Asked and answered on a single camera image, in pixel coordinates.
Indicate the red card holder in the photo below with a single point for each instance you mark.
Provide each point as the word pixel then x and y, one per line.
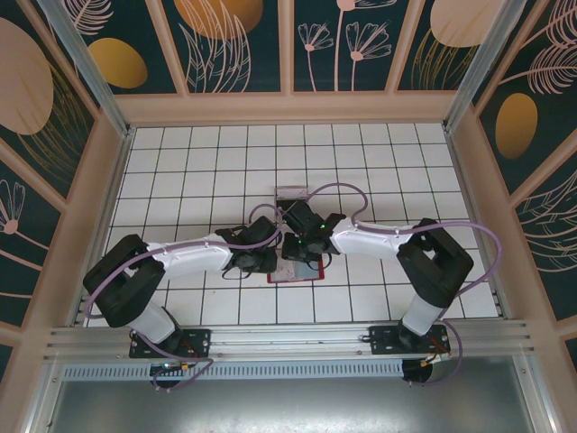
pixel 281 273

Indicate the clear plastic box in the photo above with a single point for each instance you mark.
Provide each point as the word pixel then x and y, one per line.
pixel 290 193

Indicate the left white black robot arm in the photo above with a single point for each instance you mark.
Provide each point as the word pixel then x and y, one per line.
pixel 194 259

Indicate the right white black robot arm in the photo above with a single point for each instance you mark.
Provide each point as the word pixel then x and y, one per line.
pixel 369 239

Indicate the grey metal sheet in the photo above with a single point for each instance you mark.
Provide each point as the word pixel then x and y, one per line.
pixel 288 406

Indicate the aluminium front rail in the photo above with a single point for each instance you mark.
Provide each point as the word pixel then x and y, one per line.
pixel 288 338

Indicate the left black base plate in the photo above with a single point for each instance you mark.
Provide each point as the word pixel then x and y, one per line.
pixel 198 343

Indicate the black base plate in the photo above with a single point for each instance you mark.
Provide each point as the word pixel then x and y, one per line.
pixel 198 343
pixel 383 340

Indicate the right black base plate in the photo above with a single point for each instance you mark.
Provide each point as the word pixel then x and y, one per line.
pixel 383 340

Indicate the aluminium side rail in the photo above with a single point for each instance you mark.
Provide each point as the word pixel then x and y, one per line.
pixel 463 180
pixel 116 180

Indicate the aluminium corner post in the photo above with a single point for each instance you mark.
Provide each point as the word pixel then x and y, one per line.
pixel 85 67
pixel 478 63

